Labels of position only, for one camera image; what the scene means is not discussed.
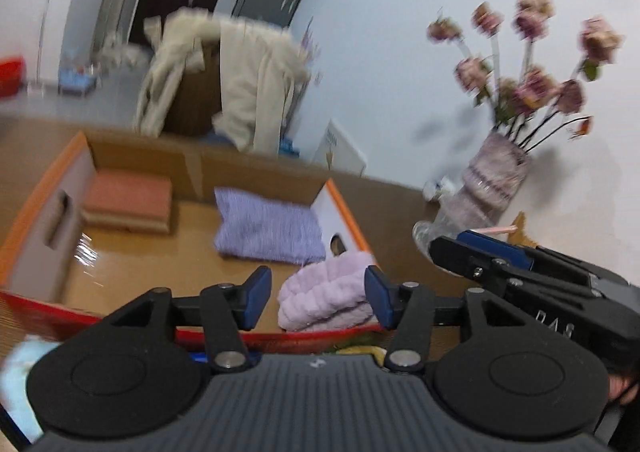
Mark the orange sponge block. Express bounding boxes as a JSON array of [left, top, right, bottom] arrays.
[[80, 169, 173, 234]]

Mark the orange-edged cardboard box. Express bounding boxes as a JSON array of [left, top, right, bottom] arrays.
[[0, 129, 386, 353]]

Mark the bunch of dried pink flowers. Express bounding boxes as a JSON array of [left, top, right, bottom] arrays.
[[425, 0, 626, 153]]

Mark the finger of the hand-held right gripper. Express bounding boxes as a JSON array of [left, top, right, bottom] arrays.
[[430, 236, 591, 300], [457, 230, 621, 283]]

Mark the red bucket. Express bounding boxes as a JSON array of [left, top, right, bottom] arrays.
[[0, 57, 26, 100]]

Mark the person's right hand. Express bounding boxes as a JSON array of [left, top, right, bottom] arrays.
[[607, 374, 640, 405]]

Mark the yellow white plush toy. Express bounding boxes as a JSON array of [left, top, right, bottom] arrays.
[[330, 344, 388, 363]]

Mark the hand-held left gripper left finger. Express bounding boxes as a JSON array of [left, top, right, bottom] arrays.
[[102, 266, 273, 374]]

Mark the white dog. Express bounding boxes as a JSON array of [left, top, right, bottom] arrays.
[[97, 34, 146, 68]]

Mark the beige jacket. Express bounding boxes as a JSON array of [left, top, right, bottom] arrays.
[[132, 9, 313, 155]]

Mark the light blue plush toy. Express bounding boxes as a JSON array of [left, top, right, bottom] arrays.
[[0, 339, 61, 433]]

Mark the small white bottle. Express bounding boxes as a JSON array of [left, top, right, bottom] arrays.
[[422, 179, 456, 203]]

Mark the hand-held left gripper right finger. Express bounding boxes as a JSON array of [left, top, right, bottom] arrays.
[[364, 266, 538, 374]]

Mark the purple knitted cloth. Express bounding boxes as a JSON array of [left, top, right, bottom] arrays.
[[214, 187, 327, 266]]

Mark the pink fluffy towel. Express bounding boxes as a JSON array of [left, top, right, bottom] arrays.
[[276, 252, 381, 333]]

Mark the brown wooden chair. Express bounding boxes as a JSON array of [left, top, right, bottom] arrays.
[[162, 42, 223, 138]]

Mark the patterned pink vase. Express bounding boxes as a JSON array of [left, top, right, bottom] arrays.
[[440, 132, 531, 233]]

